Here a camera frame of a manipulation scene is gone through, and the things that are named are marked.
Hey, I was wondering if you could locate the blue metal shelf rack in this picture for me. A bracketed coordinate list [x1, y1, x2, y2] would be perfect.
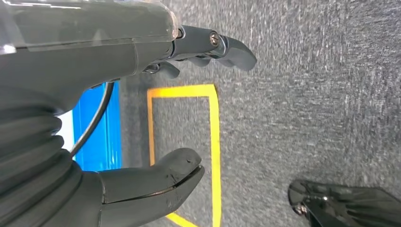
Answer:
[72, 82, 122, 172]

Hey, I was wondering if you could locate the black left robot foot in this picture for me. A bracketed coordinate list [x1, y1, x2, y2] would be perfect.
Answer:
[288, 179, 401, 227]

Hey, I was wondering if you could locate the black cable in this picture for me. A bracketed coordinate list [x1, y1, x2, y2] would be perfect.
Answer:
[69, 82, 115, 157]

